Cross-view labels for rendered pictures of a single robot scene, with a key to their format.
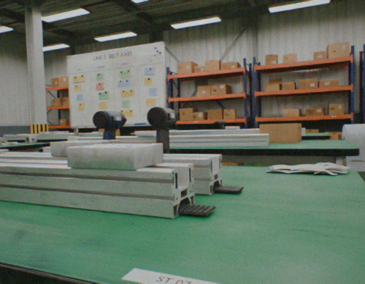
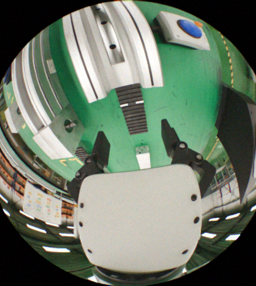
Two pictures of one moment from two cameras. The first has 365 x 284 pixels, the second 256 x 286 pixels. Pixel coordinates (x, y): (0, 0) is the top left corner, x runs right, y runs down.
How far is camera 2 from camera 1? 113 cm
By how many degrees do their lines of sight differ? 62
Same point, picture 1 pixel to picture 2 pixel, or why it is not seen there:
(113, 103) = (44, 201)
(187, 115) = not seen: hidden behind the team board
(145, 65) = (30, 208)
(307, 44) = (1, 183)
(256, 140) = not seen: outside the picture
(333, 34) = not seen: outside the picture
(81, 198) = not seen: outside the picture
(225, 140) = (0, 136)
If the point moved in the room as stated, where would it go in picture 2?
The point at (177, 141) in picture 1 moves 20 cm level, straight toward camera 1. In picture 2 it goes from (12, 154) to (9, 149)
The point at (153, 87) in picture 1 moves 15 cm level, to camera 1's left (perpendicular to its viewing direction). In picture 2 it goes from (28, 198) to (32, 200)
